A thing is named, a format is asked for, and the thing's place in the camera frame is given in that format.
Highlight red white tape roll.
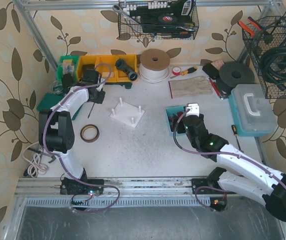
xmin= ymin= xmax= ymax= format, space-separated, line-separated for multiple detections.
xmin=172 ymin=66 xmax=181 ymax=76

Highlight beige work glove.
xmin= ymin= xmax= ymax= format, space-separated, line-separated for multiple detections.
xmin=169 ymin=76 xmax=212 ymax=99

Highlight green storage bin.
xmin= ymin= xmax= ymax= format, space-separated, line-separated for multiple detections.
xmin=56 ymin=55 xmax=79 ymax=81

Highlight black rectangular case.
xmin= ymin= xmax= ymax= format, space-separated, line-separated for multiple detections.
xmin=202 ymin=63 xmax=219 ymax=80

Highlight small black yellow screwdriver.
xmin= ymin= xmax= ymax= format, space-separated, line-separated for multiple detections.
xmin=231 ymin=124 xmax=243 ymax=152

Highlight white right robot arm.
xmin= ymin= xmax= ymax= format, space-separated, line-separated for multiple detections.
xmin=173 ymin=112 xmax=286 ymax=222

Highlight thin black screwdriver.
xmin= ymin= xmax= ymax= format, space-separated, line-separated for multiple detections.
xmin=87 ymin=103 xmax=95 ymax=118

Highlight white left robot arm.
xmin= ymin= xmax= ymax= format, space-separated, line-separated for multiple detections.
xmin=39 ymin=78 xmax=108 ymax=187

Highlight black coiled hose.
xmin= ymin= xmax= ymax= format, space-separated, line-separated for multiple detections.
xmin=259 ymin=43 xmax=286 ymax=86

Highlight teal clear lid toolbox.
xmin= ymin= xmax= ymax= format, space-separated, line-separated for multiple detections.
xmin=228 ymin=84 xmax=277 ymax=137

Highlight yellow storage bins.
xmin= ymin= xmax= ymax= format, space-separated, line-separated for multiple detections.
xmin=77 ymin=54 xmax=138 ymax=84

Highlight white four-peg base plate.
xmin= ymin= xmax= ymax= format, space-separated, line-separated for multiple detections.
xmin=110 ymin=97 xmax=145 ymax=128

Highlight orange handled pliers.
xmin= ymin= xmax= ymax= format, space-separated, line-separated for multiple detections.
xmin=237 ymin=16 xmax=262 ymax=37

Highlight white cable spool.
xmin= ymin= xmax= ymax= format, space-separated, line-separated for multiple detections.
xmin=139 ymin=48 xmax=170 ymax=84

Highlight dark grey empty spool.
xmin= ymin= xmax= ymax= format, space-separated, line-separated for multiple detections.
xmin=216 ymin=61 xmax=255 ymax=94

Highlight small teal parts tray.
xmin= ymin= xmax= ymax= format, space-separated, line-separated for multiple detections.
xmin=165 ymin=106 xmax=186 ymax=136

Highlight white coiled cord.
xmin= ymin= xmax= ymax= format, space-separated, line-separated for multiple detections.
xmin=22 ymin=142 xmax=50 ymax=179

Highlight sandpaper sheet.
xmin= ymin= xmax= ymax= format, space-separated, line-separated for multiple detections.
xmin=211 ymin=58 xmax=224 ymax=71

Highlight wire basket with hose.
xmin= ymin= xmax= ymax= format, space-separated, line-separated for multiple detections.
xmin=242 ymin=14 xmax=286 ymax=99

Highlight wire basket with tools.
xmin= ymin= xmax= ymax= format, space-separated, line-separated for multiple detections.
xmin=112 ymin=0 xmax=199 ymax=42

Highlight brown packing tape roll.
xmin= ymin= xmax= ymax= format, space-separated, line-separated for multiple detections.
xmin=80 ymin=124 xmax=100 ymax=143

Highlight yellow black nut driver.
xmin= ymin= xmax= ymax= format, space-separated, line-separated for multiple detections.
xmin=170 ymin=66 xmax=197 ymax=79

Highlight dark grey pipe fitting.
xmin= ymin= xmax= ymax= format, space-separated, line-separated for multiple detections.
xmin=115 ymin=59 xmax=138 ymax=81

